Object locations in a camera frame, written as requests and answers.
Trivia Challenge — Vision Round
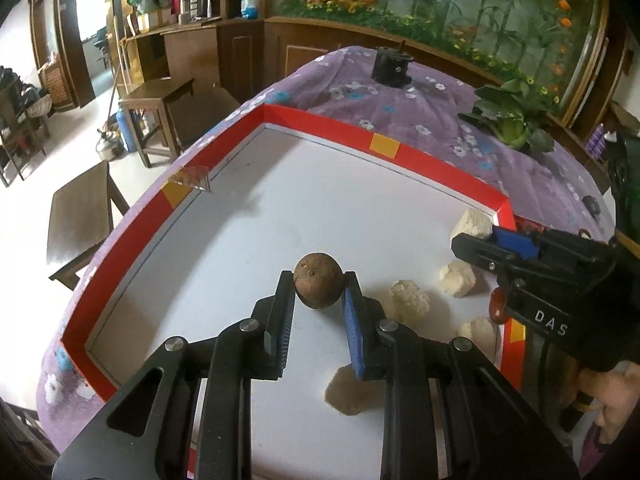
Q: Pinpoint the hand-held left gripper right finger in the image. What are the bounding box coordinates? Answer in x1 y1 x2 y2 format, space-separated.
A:
340 271 581 480

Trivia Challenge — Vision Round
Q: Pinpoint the purple floral tablecloth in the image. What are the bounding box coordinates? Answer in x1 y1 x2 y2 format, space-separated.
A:
35 45 618 453

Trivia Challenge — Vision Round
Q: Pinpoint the white puffed rice block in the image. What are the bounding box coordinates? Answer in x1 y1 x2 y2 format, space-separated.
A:
389 280 432 322
324 366 383 417
449 208 493 241
457 316 501 356
438 261 477 298

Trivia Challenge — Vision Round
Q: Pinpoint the black metal block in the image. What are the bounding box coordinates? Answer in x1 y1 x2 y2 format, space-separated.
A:
371 42 415 88

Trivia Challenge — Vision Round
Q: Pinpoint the glass cabinet with artificial flowers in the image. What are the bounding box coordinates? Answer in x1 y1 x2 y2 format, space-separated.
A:
265 0 608 128

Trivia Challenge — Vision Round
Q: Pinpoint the purple spray bottle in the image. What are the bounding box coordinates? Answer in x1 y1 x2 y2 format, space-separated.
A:
586 125 607 158

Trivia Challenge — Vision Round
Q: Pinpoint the wooden stool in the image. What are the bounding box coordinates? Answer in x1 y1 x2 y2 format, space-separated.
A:
118 77 196 168

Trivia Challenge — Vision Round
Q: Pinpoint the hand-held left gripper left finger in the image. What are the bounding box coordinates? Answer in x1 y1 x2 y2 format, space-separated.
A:
51 270 297 480

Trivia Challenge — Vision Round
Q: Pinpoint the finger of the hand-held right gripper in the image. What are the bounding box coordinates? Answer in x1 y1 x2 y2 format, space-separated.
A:
451 232 518 273
492 226 543 261

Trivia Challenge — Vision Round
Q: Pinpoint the wooden sideboard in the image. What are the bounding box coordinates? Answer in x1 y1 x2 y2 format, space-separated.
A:
115 10 266 108

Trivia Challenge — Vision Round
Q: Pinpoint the steel kettle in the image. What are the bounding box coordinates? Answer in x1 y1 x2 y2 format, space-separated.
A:
96 129 125 162

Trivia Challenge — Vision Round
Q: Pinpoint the blue bottle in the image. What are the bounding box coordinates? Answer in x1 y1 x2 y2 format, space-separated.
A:
116 105 138 153

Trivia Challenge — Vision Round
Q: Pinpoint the red-rimmed white tray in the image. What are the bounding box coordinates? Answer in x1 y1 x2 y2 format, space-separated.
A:
60 104 528 480

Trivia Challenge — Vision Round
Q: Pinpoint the dark wooden table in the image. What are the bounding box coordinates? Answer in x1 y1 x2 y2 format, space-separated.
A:
47 160 131 291

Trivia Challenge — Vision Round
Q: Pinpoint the round brown fruit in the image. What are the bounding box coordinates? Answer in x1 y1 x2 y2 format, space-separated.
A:
292 252 345 310

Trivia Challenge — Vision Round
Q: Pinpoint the bok choy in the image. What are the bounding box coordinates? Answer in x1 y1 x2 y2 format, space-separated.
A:
457 79 556 155

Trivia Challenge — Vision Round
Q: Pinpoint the red date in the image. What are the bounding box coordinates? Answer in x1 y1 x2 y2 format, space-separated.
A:
489 287 507 323

